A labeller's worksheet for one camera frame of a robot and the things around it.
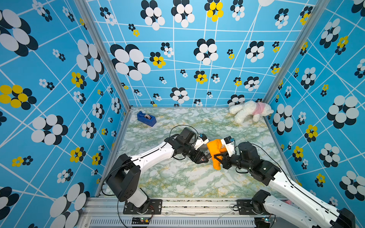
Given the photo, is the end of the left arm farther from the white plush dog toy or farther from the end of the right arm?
the white plush dog toy

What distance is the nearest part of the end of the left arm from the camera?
2.16ft

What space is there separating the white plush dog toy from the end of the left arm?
518 mm

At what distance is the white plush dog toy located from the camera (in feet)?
3.52
